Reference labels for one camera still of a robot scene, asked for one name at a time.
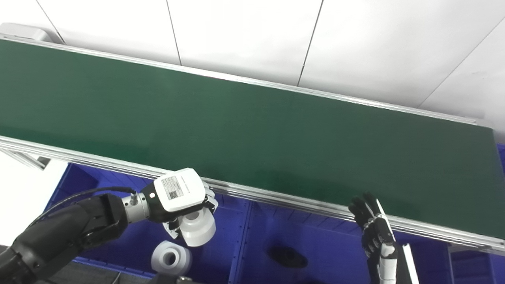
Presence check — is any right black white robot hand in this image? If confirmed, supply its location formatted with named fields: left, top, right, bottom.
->
left=348, top=192, right=421, bottom=284

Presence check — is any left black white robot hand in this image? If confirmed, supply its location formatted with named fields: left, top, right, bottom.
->
left=141, top=168, right=219, bottom=240

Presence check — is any white cylindrical part with hole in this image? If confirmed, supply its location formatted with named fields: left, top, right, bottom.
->
left=151, top=241, right=193, bottom=276
left=179, top=208, right=217, bottom=248

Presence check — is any green conveyor belt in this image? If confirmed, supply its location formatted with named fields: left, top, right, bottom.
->
left=0, top=33, right=505, bottom=258
left=0, top=39, right=505, bottom=240

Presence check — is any black flanged part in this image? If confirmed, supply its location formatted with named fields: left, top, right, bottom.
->
left=267, top=246, right=309, bottom=269

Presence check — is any grey conveyor end cover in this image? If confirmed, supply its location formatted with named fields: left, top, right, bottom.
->
left=0, top=22, right=54, bottom=42

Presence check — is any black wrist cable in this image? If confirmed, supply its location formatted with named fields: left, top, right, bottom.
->
left=27, top=186, right=137, bottom=230

